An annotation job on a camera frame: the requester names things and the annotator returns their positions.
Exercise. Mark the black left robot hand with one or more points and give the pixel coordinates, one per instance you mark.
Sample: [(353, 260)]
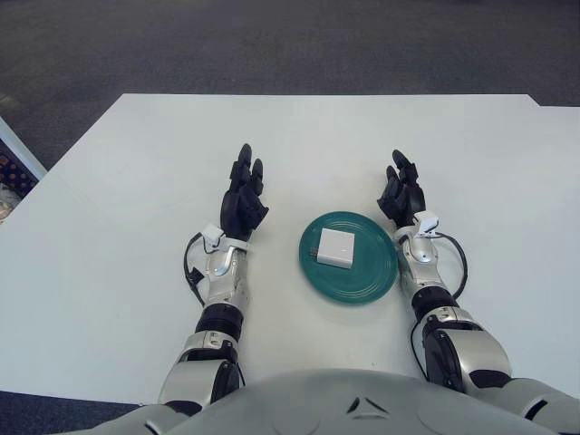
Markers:
[(242, 208)]

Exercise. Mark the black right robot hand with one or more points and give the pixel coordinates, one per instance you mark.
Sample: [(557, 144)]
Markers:
[(405, 199)]

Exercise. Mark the white charger cube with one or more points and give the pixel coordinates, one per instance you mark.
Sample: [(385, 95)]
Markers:
[(335, 248)]

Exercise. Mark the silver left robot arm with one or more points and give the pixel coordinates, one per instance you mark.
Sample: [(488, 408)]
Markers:
[(222, 272)]

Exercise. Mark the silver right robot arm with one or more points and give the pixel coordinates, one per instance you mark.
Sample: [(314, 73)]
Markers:
[(476, 349)]

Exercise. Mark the teal round plate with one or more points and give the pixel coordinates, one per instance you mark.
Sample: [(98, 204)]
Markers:
[(367, 281)]

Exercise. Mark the grey robot torso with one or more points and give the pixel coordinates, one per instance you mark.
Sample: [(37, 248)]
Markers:
[(362, 408)]

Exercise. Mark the white shelf board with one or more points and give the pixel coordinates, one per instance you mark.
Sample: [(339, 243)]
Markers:
[(22, 154)]

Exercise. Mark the dark patterned box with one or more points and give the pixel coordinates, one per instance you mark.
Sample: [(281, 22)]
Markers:
[(13, 172)]

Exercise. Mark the pale speckled object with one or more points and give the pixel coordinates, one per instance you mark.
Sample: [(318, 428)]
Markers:
[(6, 204)]

